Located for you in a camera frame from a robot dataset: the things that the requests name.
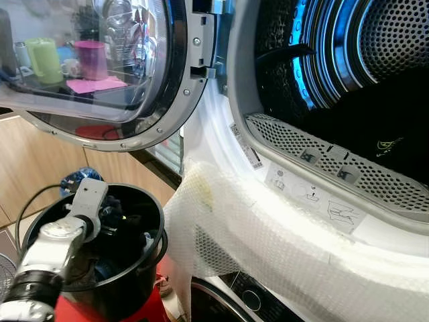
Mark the pink plastic cup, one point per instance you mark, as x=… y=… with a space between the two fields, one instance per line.
x=90 y=59

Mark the white tumble dryer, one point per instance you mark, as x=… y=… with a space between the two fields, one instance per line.
x=221 y=141

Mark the black drum paddle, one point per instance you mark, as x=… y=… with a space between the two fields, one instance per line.
x=285 y=55

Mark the perforated steel dryer drum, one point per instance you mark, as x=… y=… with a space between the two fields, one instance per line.
x=395 y=33

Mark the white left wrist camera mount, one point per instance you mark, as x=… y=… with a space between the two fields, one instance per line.
x=88 y=196

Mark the green plastic jug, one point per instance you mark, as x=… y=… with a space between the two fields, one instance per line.
x=43 y=60

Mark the black plastic bucket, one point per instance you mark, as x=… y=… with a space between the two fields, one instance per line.
x=127 y=282

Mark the pink cloth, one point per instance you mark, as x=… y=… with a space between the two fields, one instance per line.
x=94 y=85

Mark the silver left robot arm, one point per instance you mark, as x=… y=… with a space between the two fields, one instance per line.
x=53 y=245

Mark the red stool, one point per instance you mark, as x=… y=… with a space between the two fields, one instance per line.
x=74 y=312

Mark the grey perforated lint filter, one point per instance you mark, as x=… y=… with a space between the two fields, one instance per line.
x=375 y=176

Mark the white fan grille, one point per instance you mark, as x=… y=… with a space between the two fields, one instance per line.
x=5 y=275

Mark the clear bubble wrap sheet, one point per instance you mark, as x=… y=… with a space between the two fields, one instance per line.
x=268 y=261

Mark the black washer control panel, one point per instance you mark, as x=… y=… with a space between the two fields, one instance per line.
x=248 y=298

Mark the blue plastic bag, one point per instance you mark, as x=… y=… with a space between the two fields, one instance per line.
x=75 y=180

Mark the dark clothes pile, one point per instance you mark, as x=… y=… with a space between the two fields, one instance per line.
x=131 y=245

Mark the round glass dryer door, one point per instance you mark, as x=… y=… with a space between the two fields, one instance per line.
x=175 y=100

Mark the white barcode sticker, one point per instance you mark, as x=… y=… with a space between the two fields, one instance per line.
x=247 y=147

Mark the white mug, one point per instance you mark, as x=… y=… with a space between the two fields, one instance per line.
x=69 y=67

